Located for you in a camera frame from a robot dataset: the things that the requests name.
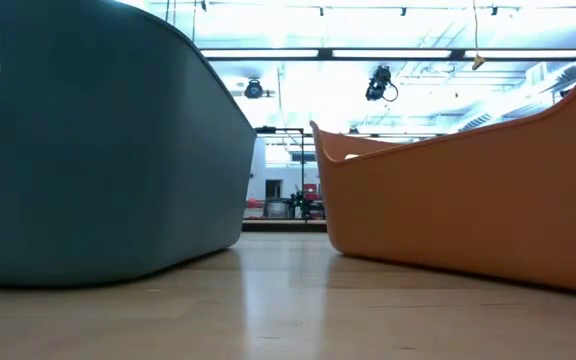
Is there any grey crate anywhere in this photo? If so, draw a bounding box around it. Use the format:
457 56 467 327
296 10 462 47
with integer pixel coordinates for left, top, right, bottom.
266 199 290 218

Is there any orange plastic bin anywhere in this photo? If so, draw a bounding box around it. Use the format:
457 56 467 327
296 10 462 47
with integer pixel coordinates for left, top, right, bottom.
309 3 576 297

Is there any white air conditioning unit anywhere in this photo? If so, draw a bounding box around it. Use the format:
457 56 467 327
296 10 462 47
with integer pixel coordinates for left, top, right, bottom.
525 61 549 89

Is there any ceiling light bar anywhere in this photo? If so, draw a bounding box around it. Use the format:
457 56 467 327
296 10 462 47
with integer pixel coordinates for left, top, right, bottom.
255 131 442 140
198 47 576 62

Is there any hanging yellow cord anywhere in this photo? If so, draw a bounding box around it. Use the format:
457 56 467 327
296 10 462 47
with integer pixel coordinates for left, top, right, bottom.
471 0 480 57

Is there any silver ventilation duct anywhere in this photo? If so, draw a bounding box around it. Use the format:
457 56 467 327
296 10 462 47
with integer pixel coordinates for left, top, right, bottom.
460 62 576 134

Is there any black ceiling camera with cable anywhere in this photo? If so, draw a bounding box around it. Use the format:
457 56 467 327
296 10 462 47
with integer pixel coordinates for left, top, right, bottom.
365 64 400 103

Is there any small black robot device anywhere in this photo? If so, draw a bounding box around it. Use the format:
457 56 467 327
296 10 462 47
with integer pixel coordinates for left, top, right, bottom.
287 189 325 220

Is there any teal plastic bin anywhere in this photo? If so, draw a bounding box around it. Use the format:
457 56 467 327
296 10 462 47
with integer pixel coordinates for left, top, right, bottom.
0 0 259 288

